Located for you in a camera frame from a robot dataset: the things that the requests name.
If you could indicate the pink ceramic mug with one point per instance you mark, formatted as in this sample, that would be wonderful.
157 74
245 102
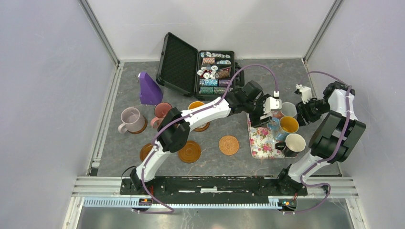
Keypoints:
160 112

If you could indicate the lavender ceramic mug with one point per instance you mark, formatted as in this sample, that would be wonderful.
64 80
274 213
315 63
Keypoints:
131 119

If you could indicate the blue mug yellow inside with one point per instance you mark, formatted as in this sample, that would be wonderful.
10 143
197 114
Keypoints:
282 127

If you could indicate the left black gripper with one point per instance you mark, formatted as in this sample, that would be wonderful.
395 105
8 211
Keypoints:
254 120

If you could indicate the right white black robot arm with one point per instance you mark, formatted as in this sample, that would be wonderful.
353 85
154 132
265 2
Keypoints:
334 139

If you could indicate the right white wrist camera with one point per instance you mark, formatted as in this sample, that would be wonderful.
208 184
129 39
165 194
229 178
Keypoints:
305 92

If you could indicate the white ceramic mug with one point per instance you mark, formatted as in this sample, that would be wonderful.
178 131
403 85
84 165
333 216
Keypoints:
288 109

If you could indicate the floral mug orange inside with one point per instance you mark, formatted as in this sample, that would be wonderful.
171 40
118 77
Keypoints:
195 105

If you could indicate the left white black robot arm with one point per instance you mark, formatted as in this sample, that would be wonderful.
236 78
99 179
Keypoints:
173 132

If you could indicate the black poker chip case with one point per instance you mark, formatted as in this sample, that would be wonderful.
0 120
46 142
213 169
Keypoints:
204 74

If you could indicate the woven rattan round coaster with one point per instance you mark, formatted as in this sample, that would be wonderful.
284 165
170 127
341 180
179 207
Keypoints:
228 145

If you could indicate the black mug cream inside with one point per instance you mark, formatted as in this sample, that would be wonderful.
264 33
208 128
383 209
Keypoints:
292 146

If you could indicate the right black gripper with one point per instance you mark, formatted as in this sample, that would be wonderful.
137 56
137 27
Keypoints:
303 116

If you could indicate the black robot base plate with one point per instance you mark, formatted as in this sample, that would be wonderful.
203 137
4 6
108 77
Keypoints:
214 190

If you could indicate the floral rectangular tray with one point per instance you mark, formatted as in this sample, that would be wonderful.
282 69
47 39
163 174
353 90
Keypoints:
262 140

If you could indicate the purple plastic wedge stand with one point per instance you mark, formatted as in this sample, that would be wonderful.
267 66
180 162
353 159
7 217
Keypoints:
150 93

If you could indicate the brown wooden coaster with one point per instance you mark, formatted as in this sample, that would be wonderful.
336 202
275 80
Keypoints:
202 127
190 153
145 151
142 129

